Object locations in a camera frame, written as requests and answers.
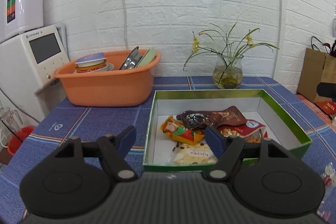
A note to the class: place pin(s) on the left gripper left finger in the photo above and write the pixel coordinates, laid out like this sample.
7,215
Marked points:
113,150

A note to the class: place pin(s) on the blue checked tablecloth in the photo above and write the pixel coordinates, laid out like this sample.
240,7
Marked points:
89,123

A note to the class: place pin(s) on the cream cookie snack packet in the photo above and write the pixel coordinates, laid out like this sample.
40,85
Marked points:
199,153

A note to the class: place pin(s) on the pale green plate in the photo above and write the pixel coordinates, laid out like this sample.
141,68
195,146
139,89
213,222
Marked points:
147,58

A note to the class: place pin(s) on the brown paper bag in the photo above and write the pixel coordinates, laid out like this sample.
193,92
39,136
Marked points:
318,67

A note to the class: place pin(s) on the stacked bowls with lid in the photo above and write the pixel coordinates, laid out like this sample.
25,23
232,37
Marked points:
95,62

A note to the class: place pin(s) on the stainless steel plate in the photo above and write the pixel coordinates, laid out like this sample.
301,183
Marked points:
132,59

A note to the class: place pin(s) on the white water dispenser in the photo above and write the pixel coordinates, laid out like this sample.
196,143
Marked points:
28,63

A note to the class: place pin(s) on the yellow orange snack packet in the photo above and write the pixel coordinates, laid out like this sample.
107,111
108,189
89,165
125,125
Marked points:
177,131

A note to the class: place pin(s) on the brown chocolate snack packet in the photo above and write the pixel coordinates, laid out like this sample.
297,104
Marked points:
195,120

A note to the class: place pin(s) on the glass measuring jug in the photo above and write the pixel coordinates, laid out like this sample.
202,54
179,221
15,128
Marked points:
9,125

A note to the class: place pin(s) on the green cardboard snack box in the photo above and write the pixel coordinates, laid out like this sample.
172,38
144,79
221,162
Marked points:
255,104

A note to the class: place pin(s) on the orange plastic basin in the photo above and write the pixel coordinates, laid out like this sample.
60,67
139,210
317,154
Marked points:
113,88

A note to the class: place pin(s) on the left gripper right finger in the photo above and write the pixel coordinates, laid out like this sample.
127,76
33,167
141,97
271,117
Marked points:
226,149

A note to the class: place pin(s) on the red nut snack packet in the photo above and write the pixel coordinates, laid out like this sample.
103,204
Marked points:
252,131

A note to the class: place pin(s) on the glass vase with plant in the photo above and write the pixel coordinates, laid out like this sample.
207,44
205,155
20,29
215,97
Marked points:
228,72

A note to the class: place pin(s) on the red plastic bucket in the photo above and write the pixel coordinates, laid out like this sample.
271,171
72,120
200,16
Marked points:
15,143

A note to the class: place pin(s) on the red booklet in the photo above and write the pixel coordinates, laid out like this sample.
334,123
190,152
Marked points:
327,107

